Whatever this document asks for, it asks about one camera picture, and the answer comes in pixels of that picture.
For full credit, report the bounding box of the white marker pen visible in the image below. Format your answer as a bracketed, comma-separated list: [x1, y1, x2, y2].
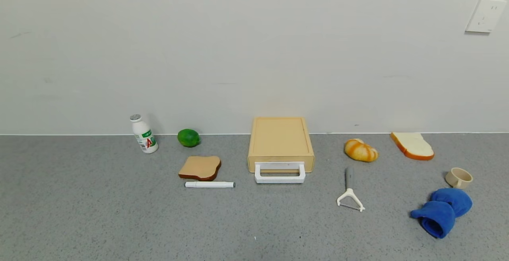
[185, 181, 236, 189]

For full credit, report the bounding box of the white bread slice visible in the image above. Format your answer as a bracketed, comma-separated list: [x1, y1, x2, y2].
[390, 132, 435, 161]

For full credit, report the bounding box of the green lime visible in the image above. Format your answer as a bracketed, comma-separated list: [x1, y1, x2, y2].
[177, 129, 201, 148]

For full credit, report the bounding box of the white wall outlet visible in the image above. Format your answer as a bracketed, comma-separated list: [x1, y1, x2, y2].
[465, 0, 507, 34]

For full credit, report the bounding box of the blue rolled towel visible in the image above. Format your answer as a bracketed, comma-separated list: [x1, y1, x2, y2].
[410, 188, 473, 239]

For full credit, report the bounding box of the beige cup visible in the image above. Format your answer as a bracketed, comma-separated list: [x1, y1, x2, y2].
[445, 168, 474, 189]

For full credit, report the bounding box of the brown toast slice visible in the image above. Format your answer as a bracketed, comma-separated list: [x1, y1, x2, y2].
[178, 156, 221, 181]

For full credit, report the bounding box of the white peeler grey handle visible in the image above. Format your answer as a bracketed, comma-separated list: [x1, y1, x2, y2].
[336, 167, 365, 212]

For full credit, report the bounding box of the yellow drawer cabinet casing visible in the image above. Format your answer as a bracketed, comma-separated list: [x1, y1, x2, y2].
[248, 117, 315, 161]

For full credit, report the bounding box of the orange croissant bread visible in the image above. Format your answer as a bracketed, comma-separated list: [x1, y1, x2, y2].
[344, 138, 379, 162]

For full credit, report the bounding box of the white milk bottle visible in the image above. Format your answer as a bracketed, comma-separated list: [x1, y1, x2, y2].
[130, 114, 159, 154]

